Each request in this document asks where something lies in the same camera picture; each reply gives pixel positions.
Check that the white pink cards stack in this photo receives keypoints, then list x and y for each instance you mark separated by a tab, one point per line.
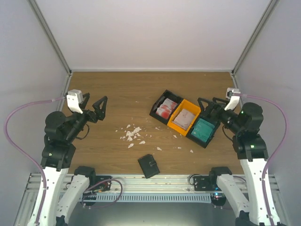
183	119

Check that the aluminium front rail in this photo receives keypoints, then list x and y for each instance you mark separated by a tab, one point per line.
136	183

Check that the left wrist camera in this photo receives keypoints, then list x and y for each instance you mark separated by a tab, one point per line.
74	99

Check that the black bin left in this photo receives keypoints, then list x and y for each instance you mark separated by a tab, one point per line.
166	94

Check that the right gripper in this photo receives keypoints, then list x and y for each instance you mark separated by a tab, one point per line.
217	107

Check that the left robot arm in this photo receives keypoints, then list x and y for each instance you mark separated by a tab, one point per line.
52	208

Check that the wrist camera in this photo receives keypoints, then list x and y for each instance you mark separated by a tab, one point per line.
232	95
74	99

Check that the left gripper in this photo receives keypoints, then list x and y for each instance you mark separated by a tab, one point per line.
99	113

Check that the teal cards stack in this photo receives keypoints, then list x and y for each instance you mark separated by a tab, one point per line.
202	130

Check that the grey cable duct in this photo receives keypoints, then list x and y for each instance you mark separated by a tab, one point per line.
148	197

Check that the left frame post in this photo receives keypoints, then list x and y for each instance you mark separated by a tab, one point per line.
39	15

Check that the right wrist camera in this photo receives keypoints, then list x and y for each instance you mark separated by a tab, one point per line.
232	95

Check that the red white cards stack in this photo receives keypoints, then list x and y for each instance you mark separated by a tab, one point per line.
166	108

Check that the right frame post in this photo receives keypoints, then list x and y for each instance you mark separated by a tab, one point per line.
258	28

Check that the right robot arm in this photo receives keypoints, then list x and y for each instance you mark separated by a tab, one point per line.
257	208

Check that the black bin right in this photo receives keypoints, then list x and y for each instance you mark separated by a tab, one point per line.
197	141

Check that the orange bin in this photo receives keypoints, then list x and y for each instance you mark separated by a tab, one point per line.
185	104

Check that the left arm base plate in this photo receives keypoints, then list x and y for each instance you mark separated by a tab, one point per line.
105	186

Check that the frame post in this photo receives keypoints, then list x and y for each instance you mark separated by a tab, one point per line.
258	28
39	15

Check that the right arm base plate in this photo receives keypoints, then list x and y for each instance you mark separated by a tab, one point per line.
203	183

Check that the black leather card holder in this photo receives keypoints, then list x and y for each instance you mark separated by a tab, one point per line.
149	166

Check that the black bin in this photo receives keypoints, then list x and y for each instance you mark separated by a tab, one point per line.
166	94
197	141

